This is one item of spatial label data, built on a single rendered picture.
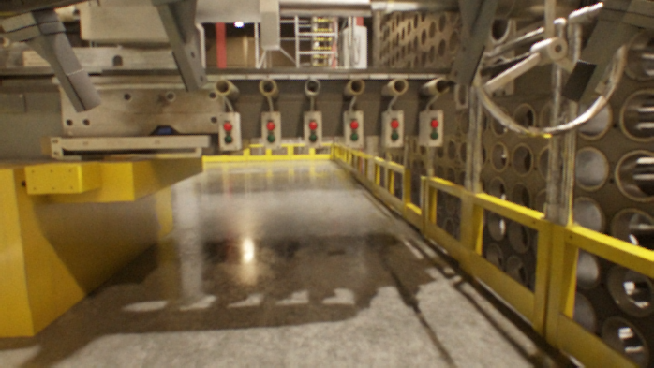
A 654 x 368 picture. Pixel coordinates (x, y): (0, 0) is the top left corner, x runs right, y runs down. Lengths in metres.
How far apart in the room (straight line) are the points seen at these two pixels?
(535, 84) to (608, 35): 1.86
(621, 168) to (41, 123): 2.77
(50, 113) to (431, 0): 1.84
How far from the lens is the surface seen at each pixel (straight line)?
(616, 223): 2.25
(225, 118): 1.39
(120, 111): 1.68
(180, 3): 0.35
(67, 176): 1.36
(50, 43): 0.43
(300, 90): 1.49
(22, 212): 1.49
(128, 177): 1.40
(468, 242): 1.71
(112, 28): 1.68
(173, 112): 1.58
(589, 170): 2.47
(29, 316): 1.58
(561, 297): 1.28
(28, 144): 1.94
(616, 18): 0.43
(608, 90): 1.01
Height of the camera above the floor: 0.69
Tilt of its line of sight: 6 degrees down
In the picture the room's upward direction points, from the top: 1 degrees counter-clockwise
